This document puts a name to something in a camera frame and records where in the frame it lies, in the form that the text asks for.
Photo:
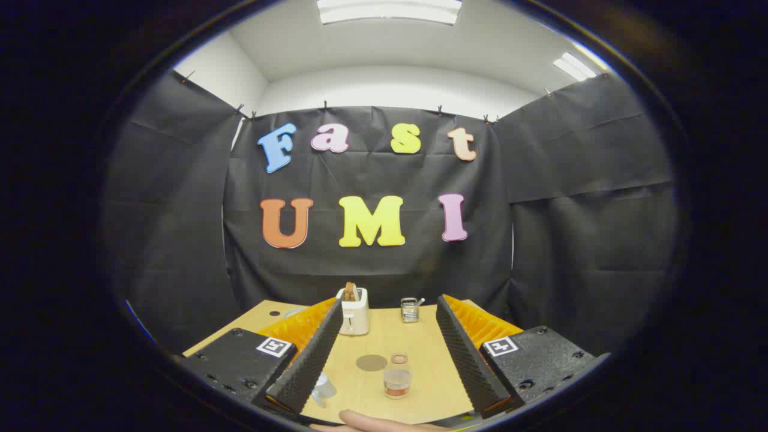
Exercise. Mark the brown toast slice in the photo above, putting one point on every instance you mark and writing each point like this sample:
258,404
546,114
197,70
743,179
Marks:
350,291

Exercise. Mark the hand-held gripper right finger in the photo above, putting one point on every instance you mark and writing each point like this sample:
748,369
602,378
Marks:
465,360

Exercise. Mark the long ceiling light panel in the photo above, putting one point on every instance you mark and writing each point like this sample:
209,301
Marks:
390,11

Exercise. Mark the round brown coaster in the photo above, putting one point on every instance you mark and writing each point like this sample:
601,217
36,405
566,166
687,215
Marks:
371,362

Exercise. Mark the clear juice bottle red label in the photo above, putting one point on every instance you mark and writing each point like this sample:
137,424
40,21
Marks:
397,381

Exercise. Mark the white toaster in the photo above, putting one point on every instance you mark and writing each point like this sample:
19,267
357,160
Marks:
355,317

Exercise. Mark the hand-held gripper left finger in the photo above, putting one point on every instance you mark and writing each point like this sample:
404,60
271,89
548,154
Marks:
312,360

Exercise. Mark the pale grey cup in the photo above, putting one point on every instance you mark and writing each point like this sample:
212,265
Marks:
325,387

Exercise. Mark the small ceiling light panel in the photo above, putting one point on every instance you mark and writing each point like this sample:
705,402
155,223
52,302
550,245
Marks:
575,66

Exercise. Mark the wooden table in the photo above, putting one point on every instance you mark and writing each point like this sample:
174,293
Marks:
414,342

